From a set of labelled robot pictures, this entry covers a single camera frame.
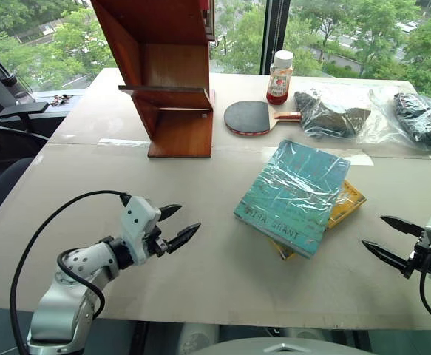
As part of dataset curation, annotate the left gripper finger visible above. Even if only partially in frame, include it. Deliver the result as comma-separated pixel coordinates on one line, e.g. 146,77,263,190
166,222,203,256
159,203,183,223

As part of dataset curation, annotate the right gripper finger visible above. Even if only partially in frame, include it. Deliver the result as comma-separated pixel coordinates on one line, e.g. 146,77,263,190
361,240,411,275
379,215,426,235

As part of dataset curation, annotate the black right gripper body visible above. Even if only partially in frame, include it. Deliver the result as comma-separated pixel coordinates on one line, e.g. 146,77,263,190
402,230,431,280

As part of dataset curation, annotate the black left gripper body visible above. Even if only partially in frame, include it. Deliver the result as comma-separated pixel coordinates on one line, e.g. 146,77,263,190
144,225,170,258

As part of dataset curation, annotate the yellow book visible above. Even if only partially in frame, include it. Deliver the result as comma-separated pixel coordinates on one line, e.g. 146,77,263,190
268,180,368,262

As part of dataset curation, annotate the teal plastic-wrapped book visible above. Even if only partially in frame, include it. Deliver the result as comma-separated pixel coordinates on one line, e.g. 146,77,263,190
233,139,351,260

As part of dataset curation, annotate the brown wooden bookshelf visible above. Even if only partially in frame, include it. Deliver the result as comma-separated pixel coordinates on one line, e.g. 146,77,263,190
89,0,217,159

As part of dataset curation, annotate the clear tape strip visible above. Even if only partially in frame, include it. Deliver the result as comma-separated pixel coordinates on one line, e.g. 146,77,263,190
98,138,152,148

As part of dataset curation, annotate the plastic bag with black contents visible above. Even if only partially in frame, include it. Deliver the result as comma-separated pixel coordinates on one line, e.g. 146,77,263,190
356,87,431,152

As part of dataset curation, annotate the black table tennis paddle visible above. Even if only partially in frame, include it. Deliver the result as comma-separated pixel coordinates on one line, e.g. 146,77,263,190
223,100,303,138

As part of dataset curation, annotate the plastic bag with brown contents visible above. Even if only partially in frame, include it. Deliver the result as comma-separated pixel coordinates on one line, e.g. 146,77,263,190
293,87,373,141

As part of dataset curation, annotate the grey robot body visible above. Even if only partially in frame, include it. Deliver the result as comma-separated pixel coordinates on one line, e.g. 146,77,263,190
177,322,372,355

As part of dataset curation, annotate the small dark clips pile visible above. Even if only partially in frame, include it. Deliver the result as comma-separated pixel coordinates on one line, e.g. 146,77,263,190
50,93,74,107

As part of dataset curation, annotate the black office chair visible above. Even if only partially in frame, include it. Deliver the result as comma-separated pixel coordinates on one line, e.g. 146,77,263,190
0,36,50,236

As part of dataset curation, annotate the red bottle with white cap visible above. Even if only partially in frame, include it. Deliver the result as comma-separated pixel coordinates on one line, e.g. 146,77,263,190
265,50,295,106

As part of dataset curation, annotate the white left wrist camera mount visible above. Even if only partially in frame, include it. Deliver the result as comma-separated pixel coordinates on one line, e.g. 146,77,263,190
120,195,163,267

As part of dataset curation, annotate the black window frame post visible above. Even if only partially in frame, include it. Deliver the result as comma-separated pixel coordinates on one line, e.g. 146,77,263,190
260,0,292,75

